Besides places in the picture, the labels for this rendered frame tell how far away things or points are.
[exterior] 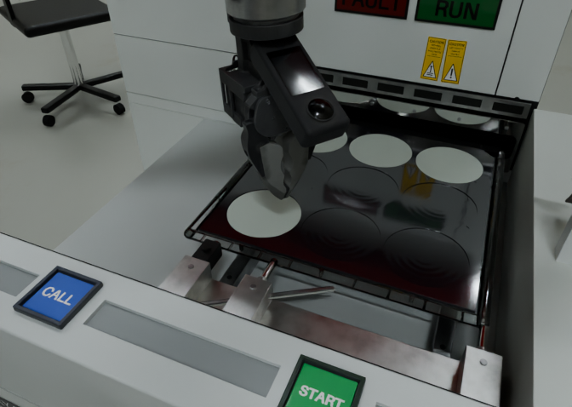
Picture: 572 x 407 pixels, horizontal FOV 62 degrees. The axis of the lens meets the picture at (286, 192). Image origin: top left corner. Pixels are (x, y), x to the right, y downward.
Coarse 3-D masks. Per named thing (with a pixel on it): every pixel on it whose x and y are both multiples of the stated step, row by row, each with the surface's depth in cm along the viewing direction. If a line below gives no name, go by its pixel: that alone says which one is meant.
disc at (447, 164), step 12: (420, 156) 75; (432, 156) 75; (444, 156) 75; (456, 156) 75; (468, 156) 75; (420, 168) 72; (432, 168) 72; (444, 168) 72; (456, 168) 72; (468, 168) 72; (480, 168) 72; (444, 180) 70; (456, 180) 70; (468, 180) 70
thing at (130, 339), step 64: (0, 256) 49; (64, 256) 49; (0, 320) 43; (128, 320) 43; (192, 320) 43; (0, 384) 52; (64, 384) 44; (128, 384) 38; (192, 384) 38; (256, 384) 38; (384, 384) 38
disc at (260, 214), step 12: (252, 192) 67; (264, 192) 67; (240, 204) 65; (252, 204) 65; (264, 204) 65; (276, 204) 65; (288, 204) 65; (228, 216) 63; (240, 216) 63; (252, 216) 63; (264, 216) 63; (276, 216) 63; (288, 216) 63; (240, 228) 61; (252, 228) 61; (264, 228) 61; (276, 228) 61; (288, 228) 61
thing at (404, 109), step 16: (336, 96) 85; (352, 96) 84; (368, 96) 83; (384, 96) 82; (400, 112) 82; (416, 112) 81; (432, 112) 80; (448, 112) 79; (464, 112) 78; (480, 112) 78; (480, 128) 78; (496, 128) 77; (512, 128) 76; (512, 160) 79
